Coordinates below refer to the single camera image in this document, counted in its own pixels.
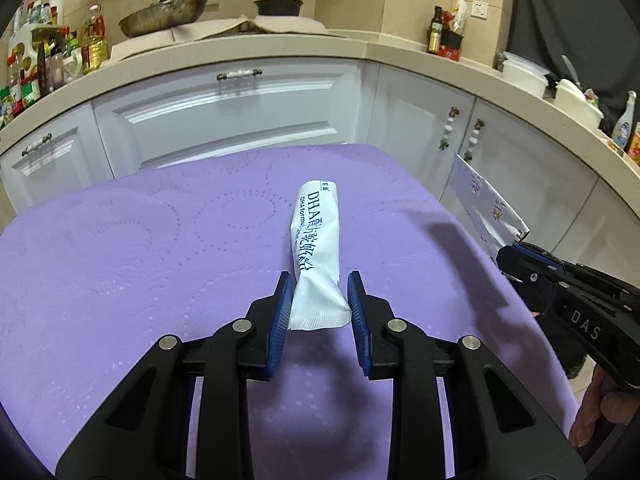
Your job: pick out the black curtain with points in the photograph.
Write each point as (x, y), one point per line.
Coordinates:
(600, 37)

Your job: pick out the dark sauce bottle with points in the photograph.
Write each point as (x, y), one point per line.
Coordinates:
(434, 36)

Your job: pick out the steel wok pan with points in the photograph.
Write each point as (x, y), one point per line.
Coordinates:
(162, 15)

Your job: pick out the red black box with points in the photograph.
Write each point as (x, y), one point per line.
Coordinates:
(450, 45)

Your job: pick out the orange dish soap bottle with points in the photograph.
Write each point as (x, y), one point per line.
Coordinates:
(634, 145)

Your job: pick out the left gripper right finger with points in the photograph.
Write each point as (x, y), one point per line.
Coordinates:
(454, 399)

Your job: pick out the cooking oil bottle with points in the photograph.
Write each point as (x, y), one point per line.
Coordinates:
(94, 47)

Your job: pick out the white kitchen cabinets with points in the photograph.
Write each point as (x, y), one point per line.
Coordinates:
(422, 124)

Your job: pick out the purple tablecloth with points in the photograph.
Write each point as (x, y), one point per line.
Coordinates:
(90, 280)

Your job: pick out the person's right hand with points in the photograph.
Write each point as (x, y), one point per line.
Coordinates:
(617, 407)

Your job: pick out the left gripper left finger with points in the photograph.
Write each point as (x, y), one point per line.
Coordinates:
(142, 429)

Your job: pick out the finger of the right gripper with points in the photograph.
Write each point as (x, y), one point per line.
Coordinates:
(530, 264)
(544, 292)

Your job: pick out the white food container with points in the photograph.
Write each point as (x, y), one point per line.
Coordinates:
(526, 75)

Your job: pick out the silver printed snack wrapper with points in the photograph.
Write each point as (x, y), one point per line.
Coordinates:
(495, 221)

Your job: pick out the white DHA sachet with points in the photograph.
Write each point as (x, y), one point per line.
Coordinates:
(318, 303)

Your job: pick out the black pot with lid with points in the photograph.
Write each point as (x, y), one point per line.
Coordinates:
(278, 7)

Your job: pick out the white rectangular container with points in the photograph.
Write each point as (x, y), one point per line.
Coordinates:
(571, 101)

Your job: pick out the white spray bottle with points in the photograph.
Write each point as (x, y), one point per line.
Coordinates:
(622, 128)

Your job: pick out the black trash bin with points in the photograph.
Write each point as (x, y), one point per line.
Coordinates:
(569, 351)

